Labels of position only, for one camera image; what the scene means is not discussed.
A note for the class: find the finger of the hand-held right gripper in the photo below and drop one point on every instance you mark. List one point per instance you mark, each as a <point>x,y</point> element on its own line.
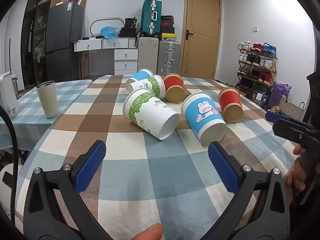
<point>287,129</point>
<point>274,116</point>

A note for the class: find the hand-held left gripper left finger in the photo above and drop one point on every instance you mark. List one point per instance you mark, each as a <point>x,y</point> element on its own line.
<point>90,165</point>

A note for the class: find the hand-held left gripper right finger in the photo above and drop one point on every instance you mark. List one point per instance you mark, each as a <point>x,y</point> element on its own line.
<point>223,167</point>

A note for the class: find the red paper cup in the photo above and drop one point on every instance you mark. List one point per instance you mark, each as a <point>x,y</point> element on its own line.
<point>173,83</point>
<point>230,100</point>

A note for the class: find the blue paper cup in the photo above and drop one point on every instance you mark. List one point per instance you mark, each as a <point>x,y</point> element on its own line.
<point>140,76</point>
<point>205,116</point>

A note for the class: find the white green-leaf paper cup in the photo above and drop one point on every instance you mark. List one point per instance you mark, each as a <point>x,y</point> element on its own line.
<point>150,112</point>
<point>150,85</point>

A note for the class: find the person's right hand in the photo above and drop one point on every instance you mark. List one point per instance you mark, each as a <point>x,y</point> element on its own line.
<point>297,173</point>

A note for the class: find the person's left hand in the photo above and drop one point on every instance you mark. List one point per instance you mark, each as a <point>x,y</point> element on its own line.
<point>147,233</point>

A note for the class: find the white woven basket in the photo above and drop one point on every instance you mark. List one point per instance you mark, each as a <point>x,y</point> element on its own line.
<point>291,108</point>

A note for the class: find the purple bag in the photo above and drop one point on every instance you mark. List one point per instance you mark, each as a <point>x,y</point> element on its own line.
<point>280,92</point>

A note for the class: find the black printed sack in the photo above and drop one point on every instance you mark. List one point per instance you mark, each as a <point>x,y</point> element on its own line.
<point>261,95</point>

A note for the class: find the wooden shoe rack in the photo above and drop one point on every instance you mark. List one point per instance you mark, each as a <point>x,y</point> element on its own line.
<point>275,65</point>

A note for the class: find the shoe rack with shoes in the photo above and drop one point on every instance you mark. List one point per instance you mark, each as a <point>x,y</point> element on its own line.
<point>257,60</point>

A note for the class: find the light blue checked tablecloth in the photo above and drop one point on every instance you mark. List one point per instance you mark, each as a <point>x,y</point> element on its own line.
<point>27,120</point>

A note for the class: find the beige steel tumbler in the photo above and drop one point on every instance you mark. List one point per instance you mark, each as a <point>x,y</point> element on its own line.
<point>47,100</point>

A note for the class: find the white appliance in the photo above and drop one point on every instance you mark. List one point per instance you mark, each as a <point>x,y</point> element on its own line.
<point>6,95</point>

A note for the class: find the grey trash can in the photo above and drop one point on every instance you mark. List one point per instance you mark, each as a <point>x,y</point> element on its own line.
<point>15,85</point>

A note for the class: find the white drawer cabinet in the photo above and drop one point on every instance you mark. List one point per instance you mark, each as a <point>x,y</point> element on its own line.
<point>126,60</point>

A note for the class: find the wooden door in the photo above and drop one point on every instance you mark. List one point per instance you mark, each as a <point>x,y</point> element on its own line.
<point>202,30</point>

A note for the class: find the white vanity desk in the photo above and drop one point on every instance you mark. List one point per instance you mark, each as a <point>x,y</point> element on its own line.
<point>92,45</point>

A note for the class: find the silver hard suitcase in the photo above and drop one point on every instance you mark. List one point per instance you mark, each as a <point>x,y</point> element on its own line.
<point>168,55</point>

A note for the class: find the white hard suitcase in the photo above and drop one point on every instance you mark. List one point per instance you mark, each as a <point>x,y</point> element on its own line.
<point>147,55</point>

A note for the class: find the yellow black shoe box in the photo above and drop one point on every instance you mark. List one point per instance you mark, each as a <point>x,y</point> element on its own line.
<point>168,37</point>

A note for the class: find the blue plastic bag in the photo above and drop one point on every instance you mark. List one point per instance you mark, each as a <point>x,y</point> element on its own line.
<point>110,32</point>

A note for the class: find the black glass-door cabinet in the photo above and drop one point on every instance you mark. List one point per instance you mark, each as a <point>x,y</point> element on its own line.
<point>32,42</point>

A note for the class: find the black bag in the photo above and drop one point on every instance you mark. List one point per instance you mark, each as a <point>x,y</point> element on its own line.
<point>128,33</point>

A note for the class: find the dark grey fridge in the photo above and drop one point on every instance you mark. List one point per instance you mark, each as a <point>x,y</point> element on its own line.
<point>63,30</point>

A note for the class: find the oval white-framed mirror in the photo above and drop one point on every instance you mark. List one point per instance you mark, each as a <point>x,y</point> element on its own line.
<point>93,25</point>

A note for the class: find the black red shoe box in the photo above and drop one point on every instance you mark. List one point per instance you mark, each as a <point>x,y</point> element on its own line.
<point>167,21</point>

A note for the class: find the teal hard suitcase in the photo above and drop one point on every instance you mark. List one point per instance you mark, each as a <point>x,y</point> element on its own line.
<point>150,17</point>

